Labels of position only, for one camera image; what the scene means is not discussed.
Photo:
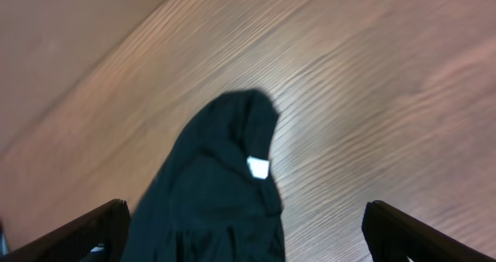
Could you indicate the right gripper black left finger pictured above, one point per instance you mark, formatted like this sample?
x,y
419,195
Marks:
x,y
99,235

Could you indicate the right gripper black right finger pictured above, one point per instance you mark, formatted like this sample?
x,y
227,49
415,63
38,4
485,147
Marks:
x,y
394,236

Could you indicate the black t-shirt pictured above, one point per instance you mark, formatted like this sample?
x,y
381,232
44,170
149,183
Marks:
x,y
204,203

